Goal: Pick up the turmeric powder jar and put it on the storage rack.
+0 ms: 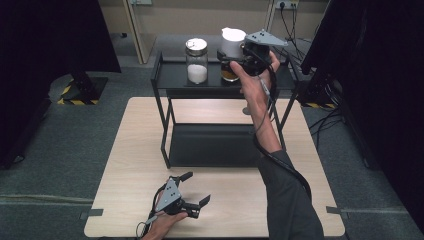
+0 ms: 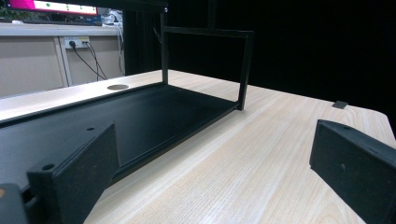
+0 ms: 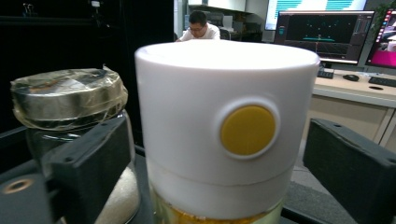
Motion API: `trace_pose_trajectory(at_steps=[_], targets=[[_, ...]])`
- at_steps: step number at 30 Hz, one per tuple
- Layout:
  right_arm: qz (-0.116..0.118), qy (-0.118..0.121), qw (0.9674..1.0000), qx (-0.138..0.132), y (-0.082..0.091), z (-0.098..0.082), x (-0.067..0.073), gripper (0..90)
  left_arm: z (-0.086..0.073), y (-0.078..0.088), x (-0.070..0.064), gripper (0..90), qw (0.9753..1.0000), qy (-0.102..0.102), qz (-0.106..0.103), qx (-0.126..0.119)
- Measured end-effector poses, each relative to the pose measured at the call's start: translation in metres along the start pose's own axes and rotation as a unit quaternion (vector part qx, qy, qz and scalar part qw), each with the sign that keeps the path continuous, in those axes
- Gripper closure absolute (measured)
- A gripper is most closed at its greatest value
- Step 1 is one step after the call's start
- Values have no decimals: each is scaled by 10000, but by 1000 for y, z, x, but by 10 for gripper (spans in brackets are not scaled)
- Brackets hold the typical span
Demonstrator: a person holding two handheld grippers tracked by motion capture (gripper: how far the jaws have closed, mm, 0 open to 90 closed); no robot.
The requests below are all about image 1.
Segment glass jar with metal lid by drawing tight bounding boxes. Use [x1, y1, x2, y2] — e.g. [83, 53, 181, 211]
[184, 37, 209, 85]

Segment amber jar with white lid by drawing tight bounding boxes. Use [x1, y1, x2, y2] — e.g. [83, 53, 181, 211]
[219, 26, 248, 83]

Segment black metal shelf rack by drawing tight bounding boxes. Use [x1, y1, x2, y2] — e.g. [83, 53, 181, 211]
[150, 51, 301, 170]

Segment left hand-held gripper cable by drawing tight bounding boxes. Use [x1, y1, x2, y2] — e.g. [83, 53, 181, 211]
[135, 185, 168, 240]

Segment person's left hand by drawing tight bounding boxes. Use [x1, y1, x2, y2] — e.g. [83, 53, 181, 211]
[141, 189, 189, 240]

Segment white wall socket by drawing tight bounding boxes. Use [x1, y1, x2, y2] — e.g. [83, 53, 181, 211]
[274, 0, 300, 10]

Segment beige cabinet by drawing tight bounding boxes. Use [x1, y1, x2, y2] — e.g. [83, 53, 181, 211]
[97, 0, 278, 65]

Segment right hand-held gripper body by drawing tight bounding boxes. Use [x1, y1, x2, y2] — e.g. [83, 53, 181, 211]
[241, 28, 290, 77]

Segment dark curtain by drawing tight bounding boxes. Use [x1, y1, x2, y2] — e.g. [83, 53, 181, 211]
[0, 0, 122, 170]
[300, 0, 424, 233]

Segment hand-held gripper cable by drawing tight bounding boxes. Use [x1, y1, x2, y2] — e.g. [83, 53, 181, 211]
[135, 185, 168, 240]
[252, 46, 314, 203]

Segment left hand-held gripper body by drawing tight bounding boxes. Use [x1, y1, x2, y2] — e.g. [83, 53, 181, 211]
[155, 176, 201, 220]

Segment right hand-held gripper cable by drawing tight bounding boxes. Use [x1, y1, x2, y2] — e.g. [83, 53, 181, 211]
[252, 46, 314, 203]

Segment person's right hand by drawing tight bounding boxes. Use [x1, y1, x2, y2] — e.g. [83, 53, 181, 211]
[229, 50, 281, 113]

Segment black floor cables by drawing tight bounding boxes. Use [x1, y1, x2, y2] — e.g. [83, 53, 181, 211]
[267, 5, 312, 63]
[307, 105, 345, 152]

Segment black stand base striped tape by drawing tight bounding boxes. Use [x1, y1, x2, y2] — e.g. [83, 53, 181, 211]
[56, 74, 110, 107]
[295, 78, 338, 110]

